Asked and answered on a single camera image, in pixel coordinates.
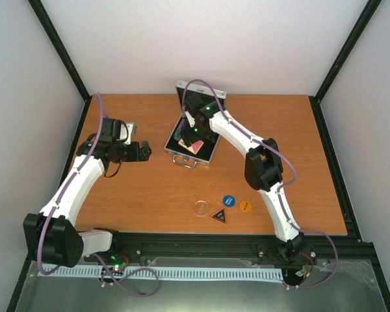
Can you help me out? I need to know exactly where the pink playing card deck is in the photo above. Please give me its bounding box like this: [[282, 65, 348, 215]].
[[185, 140, 204, 155]]

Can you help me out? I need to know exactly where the aluminium poker case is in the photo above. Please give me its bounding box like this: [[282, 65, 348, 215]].
[[164, 79, 228, 169]]

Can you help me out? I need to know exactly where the clear round disc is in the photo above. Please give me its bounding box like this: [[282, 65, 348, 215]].
[[192, 200, 209, 217]]

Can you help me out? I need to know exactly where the black red triangle token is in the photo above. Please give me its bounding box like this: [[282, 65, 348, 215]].
[[211, 207, 227, 224]]

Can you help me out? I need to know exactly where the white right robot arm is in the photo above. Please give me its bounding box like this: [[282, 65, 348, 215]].
[[177, 88, 305, 257]]

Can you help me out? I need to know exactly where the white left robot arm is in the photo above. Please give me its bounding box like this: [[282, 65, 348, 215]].
[[23, 118, 151, 268]]

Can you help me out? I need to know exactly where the blue round token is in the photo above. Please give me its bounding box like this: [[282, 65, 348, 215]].
[[222, 195, 237, 207]]

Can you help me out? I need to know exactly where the orange round token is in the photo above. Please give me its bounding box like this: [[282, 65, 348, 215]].
[[239, 200, 253, 213]]

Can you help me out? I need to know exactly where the black aluminium frame rail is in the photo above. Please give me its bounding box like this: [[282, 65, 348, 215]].
[[98, 232, 376, 265]]

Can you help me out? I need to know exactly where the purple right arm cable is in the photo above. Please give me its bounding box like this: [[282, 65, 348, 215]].
[[181, 79, 339, 289]]

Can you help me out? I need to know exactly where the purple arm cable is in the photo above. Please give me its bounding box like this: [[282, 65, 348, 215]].
[[181, 79, 339, 289], [36, 93, 160, 298]]

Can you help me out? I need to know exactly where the white cable duct strip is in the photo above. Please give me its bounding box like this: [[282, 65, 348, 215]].
[[51, 265, 283, 283]]

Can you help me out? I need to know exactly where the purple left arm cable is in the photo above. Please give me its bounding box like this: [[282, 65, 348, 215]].
[[36, 93, 160, 298]]

